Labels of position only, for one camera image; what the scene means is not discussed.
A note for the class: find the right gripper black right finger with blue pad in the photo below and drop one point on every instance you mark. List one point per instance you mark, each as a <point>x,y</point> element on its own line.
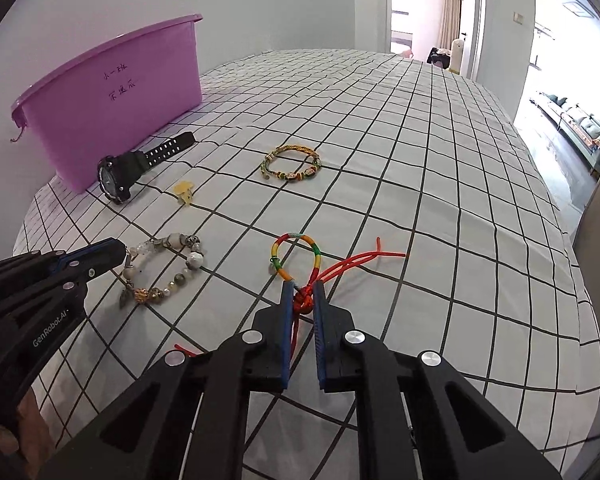
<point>418,417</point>

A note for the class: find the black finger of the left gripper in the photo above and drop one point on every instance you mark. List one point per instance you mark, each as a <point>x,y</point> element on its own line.
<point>89,275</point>

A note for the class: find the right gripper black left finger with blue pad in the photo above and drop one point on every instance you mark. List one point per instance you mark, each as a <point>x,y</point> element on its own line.
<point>186,416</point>

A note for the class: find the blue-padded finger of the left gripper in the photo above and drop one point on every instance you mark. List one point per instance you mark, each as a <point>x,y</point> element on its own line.
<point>101,257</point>

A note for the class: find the black digital wristwatch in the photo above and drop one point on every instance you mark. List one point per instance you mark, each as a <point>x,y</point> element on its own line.
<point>117,174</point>

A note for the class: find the person's left hand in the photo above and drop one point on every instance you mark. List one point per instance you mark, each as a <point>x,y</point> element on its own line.
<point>25,450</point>

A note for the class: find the small yellow hair clip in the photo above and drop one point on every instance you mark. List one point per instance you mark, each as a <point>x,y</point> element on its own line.
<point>184,191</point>

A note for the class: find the pink plastic bin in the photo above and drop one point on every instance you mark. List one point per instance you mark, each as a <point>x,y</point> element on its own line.
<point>110,98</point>

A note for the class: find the white black grid tablecloth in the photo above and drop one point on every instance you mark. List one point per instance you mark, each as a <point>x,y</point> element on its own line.
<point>355,150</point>

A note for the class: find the grey green sofa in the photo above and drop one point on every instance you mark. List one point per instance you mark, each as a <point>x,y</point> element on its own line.
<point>579,127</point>

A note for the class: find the white yellow plush toy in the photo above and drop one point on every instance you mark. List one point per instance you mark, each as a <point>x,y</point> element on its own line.
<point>456,57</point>

